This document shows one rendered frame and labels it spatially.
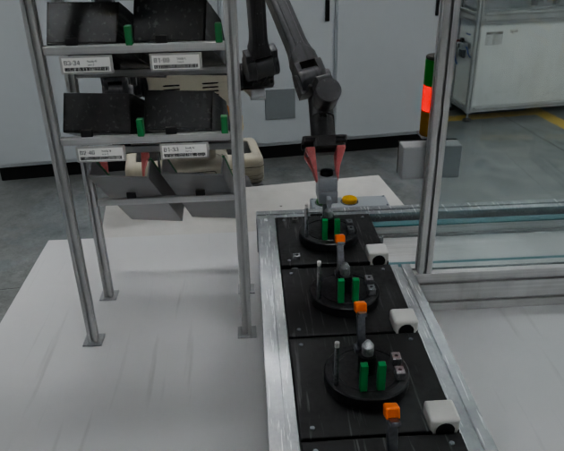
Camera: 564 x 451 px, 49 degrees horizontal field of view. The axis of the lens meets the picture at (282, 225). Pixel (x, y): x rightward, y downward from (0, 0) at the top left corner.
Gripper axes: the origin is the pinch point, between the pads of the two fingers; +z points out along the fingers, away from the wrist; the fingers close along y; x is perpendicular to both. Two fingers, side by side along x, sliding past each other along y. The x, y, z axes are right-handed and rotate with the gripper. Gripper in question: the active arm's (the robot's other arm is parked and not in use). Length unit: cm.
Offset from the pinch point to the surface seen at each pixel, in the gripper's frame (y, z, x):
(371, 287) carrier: 5.2, 27.3, -14.6
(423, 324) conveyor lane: 14.1, 35.1, -16.9
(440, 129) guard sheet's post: 19.8, -1.5, -23.6
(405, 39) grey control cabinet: 99, -179, 262
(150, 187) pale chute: -38.6, 2.5, -7.8
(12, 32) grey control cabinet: -163, -174, 225
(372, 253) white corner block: 8.7, 18.3, -1.3
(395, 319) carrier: 7.9, 34.1, -20.4
